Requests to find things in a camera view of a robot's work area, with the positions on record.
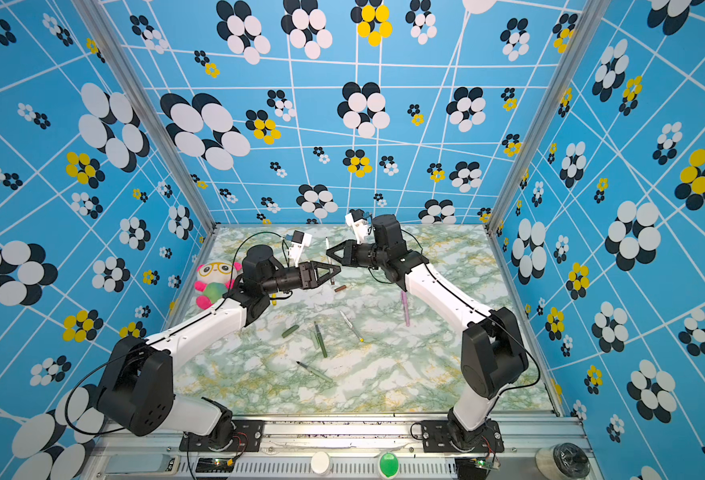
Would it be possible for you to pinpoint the white push button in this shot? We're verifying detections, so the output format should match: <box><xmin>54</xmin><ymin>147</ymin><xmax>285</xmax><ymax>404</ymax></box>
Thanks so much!
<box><xmin>310</xmin><ymin>451</ymin><xmax>332</xmax><ymax>476</ymax></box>

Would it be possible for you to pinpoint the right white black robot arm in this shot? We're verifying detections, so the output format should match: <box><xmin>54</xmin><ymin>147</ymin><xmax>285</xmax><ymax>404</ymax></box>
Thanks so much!
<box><xmin>326</xmin><ymin>209</ymin><xmax>531</xmax><ymax>452</ymax></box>

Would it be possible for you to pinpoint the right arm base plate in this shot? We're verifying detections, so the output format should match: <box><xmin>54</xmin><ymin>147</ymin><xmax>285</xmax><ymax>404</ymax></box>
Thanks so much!
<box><xmin>418</xmin><ymin>420</ymin><xmax>505</xmax><ymax>455</ymax></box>

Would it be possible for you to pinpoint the dark green gel pen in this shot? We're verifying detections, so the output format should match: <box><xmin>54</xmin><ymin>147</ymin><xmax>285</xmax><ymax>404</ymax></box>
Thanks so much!
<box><xmin>296</xmin><ymin>361</ymin><xmax>334</xmax><ymax>383</ymax></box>

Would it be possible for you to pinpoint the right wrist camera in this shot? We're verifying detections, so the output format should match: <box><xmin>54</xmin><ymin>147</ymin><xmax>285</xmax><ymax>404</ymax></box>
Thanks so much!
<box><xmin>346</xmin><ymin>209</ymin><xmax>370</xmax><ymax>244</ymax></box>

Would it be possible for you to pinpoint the pink green plush toy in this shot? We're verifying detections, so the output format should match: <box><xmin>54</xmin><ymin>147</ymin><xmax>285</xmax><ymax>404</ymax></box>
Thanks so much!
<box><xmin>194</xmin><ymin>262</ymin><xmax>242</xmax><ymax>310</ymax></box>

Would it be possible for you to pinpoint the white pen brown end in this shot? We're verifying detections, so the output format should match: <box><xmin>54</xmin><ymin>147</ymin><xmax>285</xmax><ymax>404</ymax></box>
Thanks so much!
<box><xmin>324</xmin><ymin>237</ymin><xmax>331</xmax><ymax>262</ymax></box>

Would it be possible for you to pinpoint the aluminium corner post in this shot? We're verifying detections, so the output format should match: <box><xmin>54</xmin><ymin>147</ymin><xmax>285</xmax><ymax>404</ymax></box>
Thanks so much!
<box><xmin>74</xmin><ymin>1</ymin><xmax>216</xmax><ymax>236</ymax></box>
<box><xmin>488</xmin><ymin>0</ymin><xmax>611</xmax><ymax>234</ymax></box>

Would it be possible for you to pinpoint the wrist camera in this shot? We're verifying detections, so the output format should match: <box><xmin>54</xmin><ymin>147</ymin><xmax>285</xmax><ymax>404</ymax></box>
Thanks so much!
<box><xmin>346</xmin><ymin>209</ymin><xmax>370</xmax><ymax>244</ymax></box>
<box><xmin>286</xmin><ymin>230</ymin><xmax>312</xmax><ymax>267</ymax></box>

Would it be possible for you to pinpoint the right aluminium corner post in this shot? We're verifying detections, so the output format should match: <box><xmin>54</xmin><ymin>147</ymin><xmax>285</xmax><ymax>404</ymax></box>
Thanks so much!
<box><xmin>488</xmin><ymin>0</ymin><xmax>611</xmax><ymax>234</ymax></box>

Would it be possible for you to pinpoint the pink pen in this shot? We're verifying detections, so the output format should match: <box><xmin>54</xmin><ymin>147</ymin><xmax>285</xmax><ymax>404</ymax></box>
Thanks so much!
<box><xmin>400</xmin><ymin>291</ymin><xmax>411</xmax><ymax>327</ymax></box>

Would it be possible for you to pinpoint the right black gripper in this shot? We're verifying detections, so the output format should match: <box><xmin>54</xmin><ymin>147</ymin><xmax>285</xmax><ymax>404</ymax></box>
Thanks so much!
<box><xmin>328</xmin><ymin>241</ymin><xmax>391</xmax><ymax>271</ymax></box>

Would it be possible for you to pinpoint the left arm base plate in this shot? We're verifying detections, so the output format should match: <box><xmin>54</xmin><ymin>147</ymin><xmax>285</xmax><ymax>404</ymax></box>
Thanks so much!
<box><xmin>180</xmin><ymin>418</ymin><xmax>266</xmax><ymax>453</ymax></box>

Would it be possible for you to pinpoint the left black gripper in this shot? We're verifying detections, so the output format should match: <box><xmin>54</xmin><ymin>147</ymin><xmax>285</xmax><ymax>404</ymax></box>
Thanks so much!
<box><xmin>261</xmin><ymin>262</ymin><xmax>340</xmax><ymax>298</ymax></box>

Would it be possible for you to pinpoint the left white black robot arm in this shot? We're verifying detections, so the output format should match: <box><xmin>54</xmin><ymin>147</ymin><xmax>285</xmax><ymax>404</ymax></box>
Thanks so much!
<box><xmin>96</xmin><ymin>245</ymin><xmax>342</xmax><ymax>449</ymax></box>

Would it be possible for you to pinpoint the left aluminium corner post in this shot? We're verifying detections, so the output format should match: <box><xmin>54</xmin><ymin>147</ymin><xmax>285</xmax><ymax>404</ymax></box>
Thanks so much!
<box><xmin>74</xmin><ymin>1</ymin><xmax>216</xmax><ymax>236</ymax></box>

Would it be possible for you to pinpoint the green push button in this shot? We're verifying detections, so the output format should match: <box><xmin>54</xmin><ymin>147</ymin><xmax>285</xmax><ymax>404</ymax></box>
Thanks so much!
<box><xmin>376</xmin><ymin>452</ymin><xmax>400</xmax><ymax>480</ymax></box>

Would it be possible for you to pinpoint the aluminium front rail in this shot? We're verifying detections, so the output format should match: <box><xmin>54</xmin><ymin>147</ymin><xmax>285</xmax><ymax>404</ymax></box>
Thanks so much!
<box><xmin>82</xmin><ymin>412</ymin><xmax>602</xmax><ymax>479</ymax></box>

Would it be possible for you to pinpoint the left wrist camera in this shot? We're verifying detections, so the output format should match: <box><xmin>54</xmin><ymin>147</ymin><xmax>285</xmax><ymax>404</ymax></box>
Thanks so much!
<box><xmin>286</xmin><ymin>230</ymin><xmax>312</xmax><ymax>267</ymax></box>

